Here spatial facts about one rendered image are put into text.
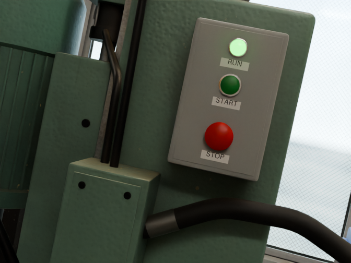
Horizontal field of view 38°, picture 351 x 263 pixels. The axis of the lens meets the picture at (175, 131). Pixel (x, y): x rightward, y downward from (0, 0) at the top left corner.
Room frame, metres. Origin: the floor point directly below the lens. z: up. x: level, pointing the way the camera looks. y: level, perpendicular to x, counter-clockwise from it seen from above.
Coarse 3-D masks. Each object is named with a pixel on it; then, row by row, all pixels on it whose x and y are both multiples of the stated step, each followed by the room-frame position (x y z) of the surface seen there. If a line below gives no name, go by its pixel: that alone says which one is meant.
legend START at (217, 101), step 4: (216, 100) 0.54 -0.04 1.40; (220, 100) 0.54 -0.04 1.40; (224, 100) 0.54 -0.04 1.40; (228, 100) 0.54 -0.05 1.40; (232, 100) 0.54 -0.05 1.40; (212, 104) 0.54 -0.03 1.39; (216, 104) 0.54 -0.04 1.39; (220, 104) 0.54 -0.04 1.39; (224, 104) 0.54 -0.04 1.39; (228, 104) 0.54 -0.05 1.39; (232, 104) 0.54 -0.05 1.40; (236, 104) 0.54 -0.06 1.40; (240, 104) 0.54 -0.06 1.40; (232, 108) 0.54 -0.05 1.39; (236, 108) 0.54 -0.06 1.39
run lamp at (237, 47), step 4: (232, 40) 0.54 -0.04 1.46; (236, 40) 0.54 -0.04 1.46; (240, 40) 0.54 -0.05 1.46; (232, 44) 0.54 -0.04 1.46; (236, 44) 0.53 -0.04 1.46; (240, 44) 0.53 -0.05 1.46; (244, 44) 0.53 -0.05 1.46; (232, 48) 0.53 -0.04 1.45; (236, 48) 0.53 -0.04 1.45; (240, 48) 0.53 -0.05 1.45; (244, 48) 0.53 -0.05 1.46; (232, 52) 0.54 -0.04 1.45; (236, 52) 0.53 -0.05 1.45; (240, 52) 0.53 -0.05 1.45; (244, 52) 0.54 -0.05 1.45; (236, 56) 0.54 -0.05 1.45; (240, 56) 0.54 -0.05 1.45
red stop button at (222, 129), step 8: (208, 128) 0.53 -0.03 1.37; (216, 128) 0.53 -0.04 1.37; (224, 128) 0.53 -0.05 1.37; (208, 136) 0.53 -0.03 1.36; (216, 136) 0.53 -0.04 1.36; (224, 136) 0.53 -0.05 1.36; (232, 136) 0.53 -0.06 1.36; (208, 144) 0.53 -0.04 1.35; (216, 144) 0.53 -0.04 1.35; (224, 144) 0.53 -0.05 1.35
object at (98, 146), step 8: (128, 0) 0.65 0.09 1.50; (128, 8) 0.65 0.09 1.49; (120, 32) 0.65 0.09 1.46; (120, 40) 0.65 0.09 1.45; (120, 48) 0.65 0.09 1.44; (112, 80) 0.65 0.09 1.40; (104, 104) 0.65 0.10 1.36; (104, 112) 0.65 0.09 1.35; (104, 120) 0.65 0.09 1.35; (104, 128) 0.65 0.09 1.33; (96, 152) 0.65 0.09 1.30
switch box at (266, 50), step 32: (224, 32) 0.54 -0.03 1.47; (256, 32) 0.54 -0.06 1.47; (192, 64) 0.55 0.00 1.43; (256, 64) 0.54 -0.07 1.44; (192, 96) 0.54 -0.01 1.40; (224, 96) 0.54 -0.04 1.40; (256, 96) 0.54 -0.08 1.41; (192, 128) 0.54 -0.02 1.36; (256, 128) 0.54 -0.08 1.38; (192, 160) 0.54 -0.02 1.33; (256, 160) 0.54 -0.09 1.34
